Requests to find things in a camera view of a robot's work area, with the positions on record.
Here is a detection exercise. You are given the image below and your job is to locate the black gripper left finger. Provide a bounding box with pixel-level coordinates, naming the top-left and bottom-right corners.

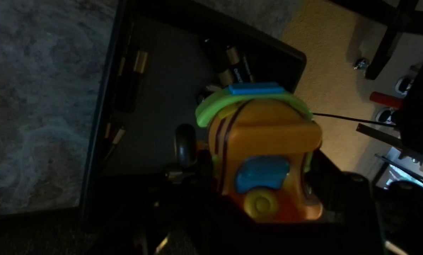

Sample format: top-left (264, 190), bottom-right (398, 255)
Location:
top-left (84, 169), bottom-right (230, 255)

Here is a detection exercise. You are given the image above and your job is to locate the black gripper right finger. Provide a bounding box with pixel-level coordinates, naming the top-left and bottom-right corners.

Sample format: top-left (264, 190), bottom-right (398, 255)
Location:
top-left (314, 153), bottom-right (391, 255)

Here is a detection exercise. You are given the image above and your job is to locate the orange toy car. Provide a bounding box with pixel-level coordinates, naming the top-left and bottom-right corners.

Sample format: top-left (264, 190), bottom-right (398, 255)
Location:
top-left (174, 81), bottom-right (325, 224)

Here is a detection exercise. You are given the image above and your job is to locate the black box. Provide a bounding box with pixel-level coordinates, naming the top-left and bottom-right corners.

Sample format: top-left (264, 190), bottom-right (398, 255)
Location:
top-left (79, 0), bottom-right (308, 231)

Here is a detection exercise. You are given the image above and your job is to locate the small battery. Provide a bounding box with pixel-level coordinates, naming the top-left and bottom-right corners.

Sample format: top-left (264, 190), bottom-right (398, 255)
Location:
top-left (223, 43), bottom-right (244, 68)
top-left (131, 48), bottom-right (149, 75)

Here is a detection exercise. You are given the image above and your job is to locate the black stand base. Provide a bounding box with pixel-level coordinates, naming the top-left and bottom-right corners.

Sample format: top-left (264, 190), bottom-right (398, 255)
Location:
top-left (328, 0), bottom-right (423, 82)

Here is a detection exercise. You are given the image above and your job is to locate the thin black floor cable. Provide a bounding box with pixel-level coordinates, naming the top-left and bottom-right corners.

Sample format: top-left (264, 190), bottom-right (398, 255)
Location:
top-left (312, 111), bottom-right (403, 129)

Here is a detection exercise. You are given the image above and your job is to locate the red clamp handle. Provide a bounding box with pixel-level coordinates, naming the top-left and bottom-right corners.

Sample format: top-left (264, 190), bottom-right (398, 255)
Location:
top-left (367, 90), bottom-right (406, 111)

